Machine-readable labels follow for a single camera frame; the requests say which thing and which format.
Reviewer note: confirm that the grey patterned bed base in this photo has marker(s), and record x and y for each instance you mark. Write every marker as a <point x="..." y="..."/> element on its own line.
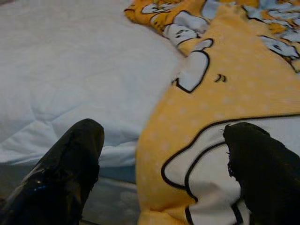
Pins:
<point x="112" y="199"/>

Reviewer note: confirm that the yellow cartoon egg blanket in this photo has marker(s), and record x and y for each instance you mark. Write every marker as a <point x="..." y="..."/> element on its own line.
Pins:
<point x="234" y="82"/>

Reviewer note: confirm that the white quilted mattress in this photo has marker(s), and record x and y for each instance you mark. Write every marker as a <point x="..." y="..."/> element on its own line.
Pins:
<point x="70" y="58"/>

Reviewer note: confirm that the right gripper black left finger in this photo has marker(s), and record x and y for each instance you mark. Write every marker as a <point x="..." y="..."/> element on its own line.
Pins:
<point x="58" y="175"/>

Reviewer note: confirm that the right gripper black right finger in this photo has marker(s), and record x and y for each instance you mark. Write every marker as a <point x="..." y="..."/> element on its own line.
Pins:
<point x="264" y="175"/>

